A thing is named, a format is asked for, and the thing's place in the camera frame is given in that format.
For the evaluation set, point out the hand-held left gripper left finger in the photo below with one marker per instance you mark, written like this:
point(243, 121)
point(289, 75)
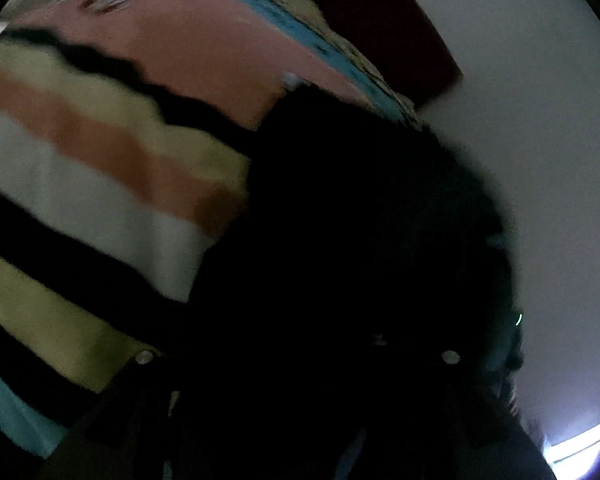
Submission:
point(145, 395)

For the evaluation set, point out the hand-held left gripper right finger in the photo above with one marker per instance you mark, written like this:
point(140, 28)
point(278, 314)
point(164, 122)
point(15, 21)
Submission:
point(462, 402)

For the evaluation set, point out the black garment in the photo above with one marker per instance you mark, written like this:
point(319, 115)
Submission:
point(360, 220)

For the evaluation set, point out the striped printed blanket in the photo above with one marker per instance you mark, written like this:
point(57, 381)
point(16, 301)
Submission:
point(105, 160)

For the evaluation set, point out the dark red headboard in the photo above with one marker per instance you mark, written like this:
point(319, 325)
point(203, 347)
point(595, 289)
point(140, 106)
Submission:
point(380, 20)

